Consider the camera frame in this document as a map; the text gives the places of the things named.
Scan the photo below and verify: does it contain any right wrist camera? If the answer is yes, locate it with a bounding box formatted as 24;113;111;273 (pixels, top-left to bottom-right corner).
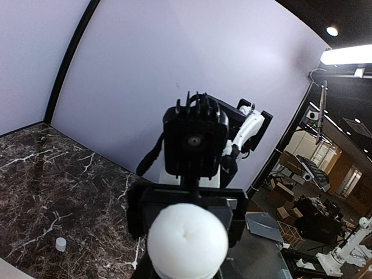
136;91;242;189

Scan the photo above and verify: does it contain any cream envelope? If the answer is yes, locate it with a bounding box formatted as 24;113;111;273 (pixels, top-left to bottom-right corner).
0;258;34;279

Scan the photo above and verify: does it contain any grey glue bottle cap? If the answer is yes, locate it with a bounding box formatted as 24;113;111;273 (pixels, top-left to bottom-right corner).
55;237;67;252

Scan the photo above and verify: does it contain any small glue bottle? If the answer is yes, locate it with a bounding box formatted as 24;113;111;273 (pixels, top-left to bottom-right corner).
147;203;228;279

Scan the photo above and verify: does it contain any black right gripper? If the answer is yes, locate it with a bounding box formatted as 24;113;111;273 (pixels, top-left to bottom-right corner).
127;181;249;248

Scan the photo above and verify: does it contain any black corner frame post right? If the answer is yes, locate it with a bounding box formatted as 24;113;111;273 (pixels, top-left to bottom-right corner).
43;0;101;125

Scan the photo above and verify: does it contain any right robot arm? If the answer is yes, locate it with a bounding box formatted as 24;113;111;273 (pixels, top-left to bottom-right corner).
127;94;273;247

